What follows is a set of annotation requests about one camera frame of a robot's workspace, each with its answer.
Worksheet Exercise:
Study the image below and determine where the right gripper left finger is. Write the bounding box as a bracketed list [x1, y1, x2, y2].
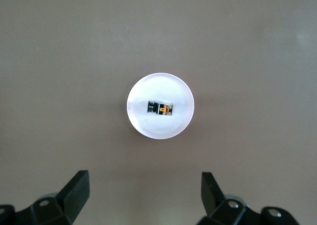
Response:
[0, 169, 90, 225]

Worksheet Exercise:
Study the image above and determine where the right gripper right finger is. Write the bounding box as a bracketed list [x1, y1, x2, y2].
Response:
[201, 171, 298, 225]

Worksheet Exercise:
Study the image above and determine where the orange push-button switch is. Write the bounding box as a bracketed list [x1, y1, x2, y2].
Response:
[146, 100, 174, 117]

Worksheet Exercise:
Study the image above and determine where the pale pink round plate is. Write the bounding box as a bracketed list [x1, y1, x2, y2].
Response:
[126, 72, 195, 140]

